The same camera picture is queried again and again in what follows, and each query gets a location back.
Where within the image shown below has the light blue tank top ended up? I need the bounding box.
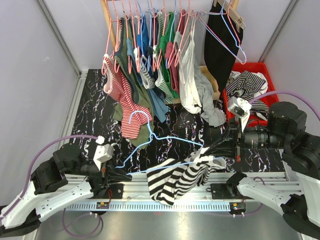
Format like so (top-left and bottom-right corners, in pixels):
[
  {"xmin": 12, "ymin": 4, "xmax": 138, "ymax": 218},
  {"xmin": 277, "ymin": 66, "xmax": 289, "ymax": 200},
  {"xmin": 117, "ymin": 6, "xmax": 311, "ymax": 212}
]
[{"xmin": 126, "ymin": 38, "xmax": 169, "ymax": 123}]

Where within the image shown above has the red plastic bin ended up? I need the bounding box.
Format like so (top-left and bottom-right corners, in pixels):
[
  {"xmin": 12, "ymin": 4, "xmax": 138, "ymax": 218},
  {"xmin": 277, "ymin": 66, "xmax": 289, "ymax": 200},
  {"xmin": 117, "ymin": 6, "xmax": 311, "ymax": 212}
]
[{"xmin": 222, "ymin": 62, "xmax": 279, "ymax": 127}]

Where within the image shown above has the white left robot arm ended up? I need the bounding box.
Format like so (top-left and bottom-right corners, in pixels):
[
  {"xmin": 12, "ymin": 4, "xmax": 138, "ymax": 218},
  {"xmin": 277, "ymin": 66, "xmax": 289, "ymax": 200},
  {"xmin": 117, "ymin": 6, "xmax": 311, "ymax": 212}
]
[{"xmin": 0, "ymin": 143, "xmax": 132, "ymax": 238}]

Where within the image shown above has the red white striped tank top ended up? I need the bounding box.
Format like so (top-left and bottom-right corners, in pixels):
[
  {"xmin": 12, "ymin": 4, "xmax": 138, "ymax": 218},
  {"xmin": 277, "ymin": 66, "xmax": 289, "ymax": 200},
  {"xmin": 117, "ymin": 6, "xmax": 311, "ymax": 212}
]
[{"xmin": 102, "ymin": 54, "xmax": 153, "ymax": 139}]

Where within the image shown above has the white plain tank top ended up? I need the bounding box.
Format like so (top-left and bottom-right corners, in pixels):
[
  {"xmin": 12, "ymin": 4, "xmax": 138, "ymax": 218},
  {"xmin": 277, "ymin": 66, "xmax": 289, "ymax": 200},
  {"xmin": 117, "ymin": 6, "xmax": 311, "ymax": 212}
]
[{"xmin": 178, "ymin": 34, "xmax": 202, "ymax": 115}]

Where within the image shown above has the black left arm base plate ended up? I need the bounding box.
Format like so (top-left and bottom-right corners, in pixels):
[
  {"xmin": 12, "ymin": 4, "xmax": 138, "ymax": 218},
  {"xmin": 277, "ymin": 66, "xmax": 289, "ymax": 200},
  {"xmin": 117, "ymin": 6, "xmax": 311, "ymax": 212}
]
[{"xmin": 97, "ymin": 183, "xmax": 124, "ymax": 200}]

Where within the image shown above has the white slotted cable duct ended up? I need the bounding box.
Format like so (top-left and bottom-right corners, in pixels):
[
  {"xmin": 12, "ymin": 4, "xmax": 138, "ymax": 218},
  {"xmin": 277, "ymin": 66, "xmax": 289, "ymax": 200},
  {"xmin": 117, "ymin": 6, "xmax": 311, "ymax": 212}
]
[{"xmin": 66, "ymin": 201, "xmax": 231, "ymax": 212}]

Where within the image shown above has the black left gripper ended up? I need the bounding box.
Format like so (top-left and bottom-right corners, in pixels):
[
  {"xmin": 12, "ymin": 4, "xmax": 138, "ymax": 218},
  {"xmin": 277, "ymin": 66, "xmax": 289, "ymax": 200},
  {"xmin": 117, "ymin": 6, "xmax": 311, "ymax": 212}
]
[{"xmin": 64, "ymin": 153, "xmax": 133, "ymax": 188}]

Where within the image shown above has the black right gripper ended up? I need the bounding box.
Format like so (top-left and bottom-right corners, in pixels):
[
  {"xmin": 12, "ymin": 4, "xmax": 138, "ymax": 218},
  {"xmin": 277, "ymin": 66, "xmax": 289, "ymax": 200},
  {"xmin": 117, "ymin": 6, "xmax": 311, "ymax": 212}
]
[{"xmin": 205, "ymin": 114, "xmax": 289, "ymax": 160}]

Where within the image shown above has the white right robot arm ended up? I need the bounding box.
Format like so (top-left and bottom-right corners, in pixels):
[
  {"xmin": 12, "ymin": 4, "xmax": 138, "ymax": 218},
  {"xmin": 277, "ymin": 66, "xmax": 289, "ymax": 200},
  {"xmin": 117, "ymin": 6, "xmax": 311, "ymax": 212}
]
[{"xmin": 204, "ymin": 101, "xmax": 320, "ymax": 240}]

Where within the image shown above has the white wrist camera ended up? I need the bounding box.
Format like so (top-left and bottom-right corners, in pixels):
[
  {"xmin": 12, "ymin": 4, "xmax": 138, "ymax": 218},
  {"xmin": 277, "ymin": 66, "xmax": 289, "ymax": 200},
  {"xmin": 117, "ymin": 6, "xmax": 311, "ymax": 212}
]
[
  {"xmin": 93, "ymin": 136, "xmax": 114, "ymax": 170},
  {"xmin": 227, "ymin": 96, "xmax": 252, "ymax": 132}
]

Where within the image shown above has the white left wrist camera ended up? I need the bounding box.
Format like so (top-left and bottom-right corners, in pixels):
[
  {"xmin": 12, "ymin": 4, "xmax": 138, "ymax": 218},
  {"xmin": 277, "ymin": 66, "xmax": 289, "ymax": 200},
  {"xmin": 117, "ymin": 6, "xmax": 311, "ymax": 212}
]
[{"xmin": 93, "ymin": 136, "xmax": 114, "ymax": 170}]

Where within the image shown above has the white navy-trimmed tank top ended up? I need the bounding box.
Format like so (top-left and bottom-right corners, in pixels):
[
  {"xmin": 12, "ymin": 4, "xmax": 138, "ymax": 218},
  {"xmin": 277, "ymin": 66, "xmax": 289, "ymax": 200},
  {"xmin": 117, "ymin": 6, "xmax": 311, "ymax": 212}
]
[{"xmin": 226, "ymin": 70, "xmax": 268, "ymax": 97}]

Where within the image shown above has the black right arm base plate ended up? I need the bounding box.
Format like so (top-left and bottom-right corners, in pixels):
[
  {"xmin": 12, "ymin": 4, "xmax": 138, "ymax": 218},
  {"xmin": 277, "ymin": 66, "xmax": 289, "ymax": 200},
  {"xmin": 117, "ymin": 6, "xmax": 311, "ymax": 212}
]
[{"xmin": 210, "ymin": 183, "xmax": 243, "ymax": 200}]

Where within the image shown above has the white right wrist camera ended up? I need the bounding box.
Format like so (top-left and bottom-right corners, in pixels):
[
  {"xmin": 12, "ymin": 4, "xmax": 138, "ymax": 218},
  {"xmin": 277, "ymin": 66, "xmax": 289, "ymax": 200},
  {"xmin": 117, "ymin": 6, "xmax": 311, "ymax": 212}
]
[{"xmin": 227, "ymin": 96, "xmax": 252, "ymax": 132}]

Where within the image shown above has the olive green tank top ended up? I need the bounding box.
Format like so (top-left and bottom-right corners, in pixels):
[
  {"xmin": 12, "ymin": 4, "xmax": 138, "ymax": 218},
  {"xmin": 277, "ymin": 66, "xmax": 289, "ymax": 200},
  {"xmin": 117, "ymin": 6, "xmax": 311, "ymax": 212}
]
[{"xmin": 114, "ymin": 17, "xmax": 154, "ymax": 147}]

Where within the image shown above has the grey tank top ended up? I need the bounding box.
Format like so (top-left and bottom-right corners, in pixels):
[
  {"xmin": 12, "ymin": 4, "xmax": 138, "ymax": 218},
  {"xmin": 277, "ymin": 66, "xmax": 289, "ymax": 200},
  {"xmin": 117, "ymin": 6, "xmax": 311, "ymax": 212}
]
[{"xmin": 172, "ymin": 29, "xmax": 227, "ymax": 127}]

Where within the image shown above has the wooden clothes rack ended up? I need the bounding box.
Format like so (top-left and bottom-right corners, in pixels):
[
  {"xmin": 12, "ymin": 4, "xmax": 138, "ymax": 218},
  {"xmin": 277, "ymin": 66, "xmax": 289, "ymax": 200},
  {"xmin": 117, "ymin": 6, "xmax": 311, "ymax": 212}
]
[{"xmin": 100, "ymin": 0, "xmax": 245, "ymax": 100}]

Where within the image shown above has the purple black striped tank top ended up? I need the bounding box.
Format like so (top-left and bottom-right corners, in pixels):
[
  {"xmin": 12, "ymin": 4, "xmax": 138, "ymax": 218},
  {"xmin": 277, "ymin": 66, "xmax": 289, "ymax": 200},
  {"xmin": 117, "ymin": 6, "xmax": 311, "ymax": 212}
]
[{"xmin": 225, "ymin": 70, "xmax": 269, "ymax": 121}]

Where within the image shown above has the black garment on rack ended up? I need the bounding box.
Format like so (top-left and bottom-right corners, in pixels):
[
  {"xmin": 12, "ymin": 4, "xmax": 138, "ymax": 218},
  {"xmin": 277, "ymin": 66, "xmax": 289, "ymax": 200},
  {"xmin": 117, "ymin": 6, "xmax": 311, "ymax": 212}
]
[{"xmin": 204, "ymin": 3, "xmax": 244, "ymax": 92}]

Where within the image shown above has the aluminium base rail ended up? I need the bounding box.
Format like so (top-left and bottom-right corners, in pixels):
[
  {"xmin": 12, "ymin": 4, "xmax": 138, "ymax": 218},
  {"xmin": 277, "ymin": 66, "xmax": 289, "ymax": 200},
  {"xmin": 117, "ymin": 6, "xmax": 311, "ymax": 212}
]
[{"xmin": 49, "ymin": 172, "xmax": 306, "ymax": 204}]

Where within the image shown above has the black white wide-striped top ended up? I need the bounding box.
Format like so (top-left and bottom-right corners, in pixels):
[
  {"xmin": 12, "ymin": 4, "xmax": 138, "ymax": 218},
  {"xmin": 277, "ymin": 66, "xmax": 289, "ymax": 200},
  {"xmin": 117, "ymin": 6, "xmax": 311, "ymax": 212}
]
[{"xmin": 146, "ymin": 147, "xmax": 227, "ymax": 206}]

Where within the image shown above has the green white striped tank top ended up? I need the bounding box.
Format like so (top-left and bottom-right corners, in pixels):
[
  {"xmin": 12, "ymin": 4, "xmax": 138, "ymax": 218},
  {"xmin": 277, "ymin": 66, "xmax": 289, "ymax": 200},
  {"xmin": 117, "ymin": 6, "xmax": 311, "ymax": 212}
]
[{"xmin": 152, "ymin": 11, "xmax": 174, "ymax": 104}]

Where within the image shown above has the light blue wire hanger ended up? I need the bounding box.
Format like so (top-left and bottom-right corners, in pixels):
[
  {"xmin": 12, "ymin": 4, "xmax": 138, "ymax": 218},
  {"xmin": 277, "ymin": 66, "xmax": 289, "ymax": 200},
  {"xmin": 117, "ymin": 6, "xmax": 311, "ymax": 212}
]
[
  {"xmin": 220, "ymin": 0, "xmax": 247, "ymax": 65},
  {"xmin": 116, "ymin": 110, "xmax": 226, "ymax": 175}
]

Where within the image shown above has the maroon tank top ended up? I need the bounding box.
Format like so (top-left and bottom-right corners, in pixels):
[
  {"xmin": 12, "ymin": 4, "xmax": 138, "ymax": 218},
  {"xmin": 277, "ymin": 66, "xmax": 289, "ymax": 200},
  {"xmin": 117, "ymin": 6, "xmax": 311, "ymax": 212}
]
[{"xmin": 166, "ymin": 9, "xmax": 186, "ymax": 95}]

